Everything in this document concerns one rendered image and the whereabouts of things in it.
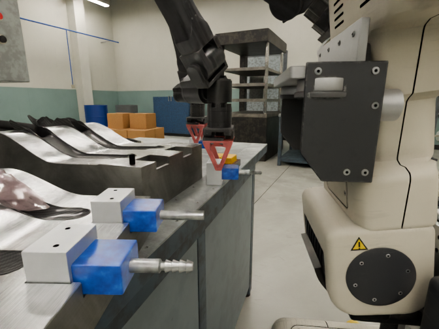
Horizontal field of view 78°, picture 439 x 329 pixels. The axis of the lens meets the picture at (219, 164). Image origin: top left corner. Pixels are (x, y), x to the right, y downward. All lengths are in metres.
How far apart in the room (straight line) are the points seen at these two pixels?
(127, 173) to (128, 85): 9.12
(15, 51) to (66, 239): 1.19
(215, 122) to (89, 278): 0.44
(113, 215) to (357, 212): 0.35
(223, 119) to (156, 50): 8.33
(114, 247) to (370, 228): 0.37
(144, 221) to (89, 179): 0.22
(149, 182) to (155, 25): 8.63
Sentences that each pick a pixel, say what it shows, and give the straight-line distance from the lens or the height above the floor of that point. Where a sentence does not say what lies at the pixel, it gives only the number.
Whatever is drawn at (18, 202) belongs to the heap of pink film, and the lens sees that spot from 0.42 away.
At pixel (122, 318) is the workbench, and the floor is 0.69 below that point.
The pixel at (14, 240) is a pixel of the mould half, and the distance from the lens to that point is 0.36.
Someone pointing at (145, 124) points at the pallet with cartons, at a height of 0.54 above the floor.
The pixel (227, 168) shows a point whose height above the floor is 0.84.
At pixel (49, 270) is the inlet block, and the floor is 0.87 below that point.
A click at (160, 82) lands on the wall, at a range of 8.75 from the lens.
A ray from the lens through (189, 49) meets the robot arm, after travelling 0.57.
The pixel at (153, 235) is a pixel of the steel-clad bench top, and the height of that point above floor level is 0.80.
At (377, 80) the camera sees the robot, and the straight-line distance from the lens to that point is 0.41.
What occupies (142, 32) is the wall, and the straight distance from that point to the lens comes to 9.31.
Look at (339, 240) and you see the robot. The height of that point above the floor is 0.78.
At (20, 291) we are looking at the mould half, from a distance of 0.27.
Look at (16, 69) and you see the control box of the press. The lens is 1.39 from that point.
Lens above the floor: 1.00
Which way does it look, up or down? 13 degrees down
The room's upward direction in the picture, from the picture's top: straight up
